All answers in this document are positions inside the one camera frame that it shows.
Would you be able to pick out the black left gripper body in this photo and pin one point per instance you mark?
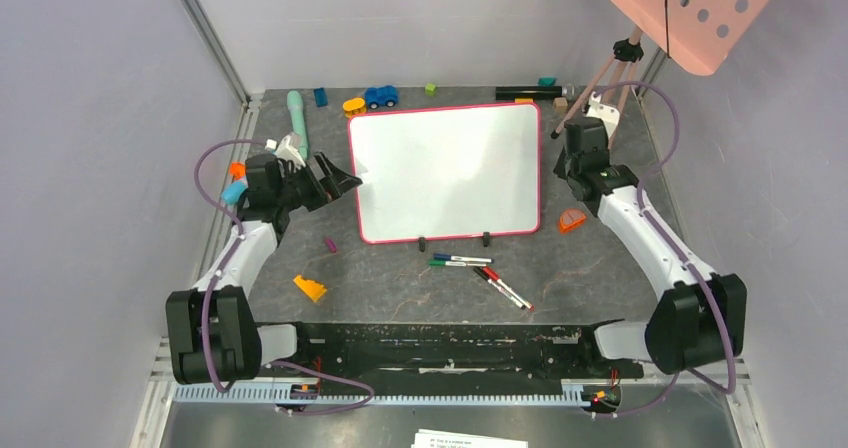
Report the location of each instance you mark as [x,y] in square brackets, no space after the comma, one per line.
[291,191]

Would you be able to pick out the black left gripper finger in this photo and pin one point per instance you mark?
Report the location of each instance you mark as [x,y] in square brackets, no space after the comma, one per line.
[335,181]
[316,194]

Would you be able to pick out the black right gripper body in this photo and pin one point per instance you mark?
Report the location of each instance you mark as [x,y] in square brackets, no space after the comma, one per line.
[584,138]

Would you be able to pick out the pink framed whiteboard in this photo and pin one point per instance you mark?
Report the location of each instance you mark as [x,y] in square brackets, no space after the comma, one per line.
[447,173]

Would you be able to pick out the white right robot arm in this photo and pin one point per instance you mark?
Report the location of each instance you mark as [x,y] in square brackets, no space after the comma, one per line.
[699,317]

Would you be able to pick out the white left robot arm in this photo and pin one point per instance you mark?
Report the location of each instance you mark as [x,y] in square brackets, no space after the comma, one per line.
[213,335]

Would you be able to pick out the red whiteboard marker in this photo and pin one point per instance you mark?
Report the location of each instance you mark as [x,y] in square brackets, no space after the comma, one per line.
[493,276]

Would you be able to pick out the blue whiteboard marker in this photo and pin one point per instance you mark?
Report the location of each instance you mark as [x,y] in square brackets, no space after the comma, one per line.
[463,259]

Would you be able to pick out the green whiteboard marker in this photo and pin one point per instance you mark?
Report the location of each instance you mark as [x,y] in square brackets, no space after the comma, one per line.
[451,263]

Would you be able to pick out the black whiteboard marker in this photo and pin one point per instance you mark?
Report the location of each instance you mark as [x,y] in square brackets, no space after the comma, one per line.
[480,272]

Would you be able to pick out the orange small toy piece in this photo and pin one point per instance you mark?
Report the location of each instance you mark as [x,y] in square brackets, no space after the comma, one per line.
[237,171]

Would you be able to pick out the blue toy marker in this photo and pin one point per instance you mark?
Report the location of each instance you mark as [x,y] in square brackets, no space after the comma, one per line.
[232,193]

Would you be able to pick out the orange semicircle toy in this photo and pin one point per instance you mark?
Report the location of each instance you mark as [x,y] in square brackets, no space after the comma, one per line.
[570,219]

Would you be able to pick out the wooden cube block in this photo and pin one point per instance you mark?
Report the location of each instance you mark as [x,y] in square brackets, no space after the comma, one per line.
[561,105]

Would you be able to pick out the yellow oval toy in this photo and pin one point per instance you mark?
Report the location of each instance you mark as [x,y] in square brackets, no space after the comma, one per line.
[354,106]

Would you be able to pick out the black cylinder flashlight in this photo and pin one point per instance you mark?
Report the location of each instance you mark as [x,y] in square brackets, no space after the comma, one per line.
[510,93]

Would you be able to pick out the dark blue block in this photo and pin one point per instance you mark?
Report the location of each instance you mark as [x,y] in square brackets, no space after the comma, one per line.
[320,97]

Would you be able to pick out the teal green toy microphone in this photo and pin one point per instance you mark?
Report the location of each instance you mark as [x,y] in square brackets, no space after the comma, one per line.
[295,105]

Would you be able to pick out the orange wedge block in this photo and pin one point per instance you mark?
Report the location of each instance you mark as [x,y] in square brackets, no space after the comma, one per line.
[314,290]

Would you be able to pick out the blue toy car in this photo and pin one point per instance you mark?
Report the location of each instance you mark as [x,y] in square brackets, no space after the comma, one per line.
[383,96]

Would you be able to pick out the pink tripod stand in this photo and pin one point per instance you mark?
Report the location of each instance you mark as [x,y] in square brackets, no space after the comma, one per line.
[621,66]

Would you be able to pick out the pink perforated music stand tray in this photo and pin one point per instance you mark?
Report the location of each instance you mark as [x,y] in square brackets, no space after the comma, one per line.
[697,34]

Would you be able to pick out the white printed paper sheet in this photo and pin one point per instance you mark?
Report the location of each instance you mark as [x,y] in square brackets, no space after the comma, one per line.
[440,439]

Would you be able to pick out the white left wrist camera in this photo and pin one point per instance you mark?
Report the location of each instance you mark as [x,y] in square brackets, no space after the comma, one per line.
[287,149]

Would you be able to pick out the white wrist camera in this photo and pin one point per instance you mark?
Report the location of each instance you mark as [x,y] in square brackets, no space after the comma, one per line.
[287,149]
[608,114]

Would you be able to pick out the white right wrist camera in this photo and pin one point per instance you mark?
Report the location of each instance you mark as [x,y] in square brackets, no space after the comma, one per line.
[608,114]

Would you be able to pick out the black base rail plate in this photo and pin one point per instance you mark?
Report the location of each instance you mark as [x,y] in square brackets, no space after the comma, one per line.
[403,359]

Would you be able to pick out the white comb cable duct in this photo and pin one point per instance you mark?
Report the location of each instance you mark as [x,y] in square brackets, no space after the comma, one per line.
[281,392]

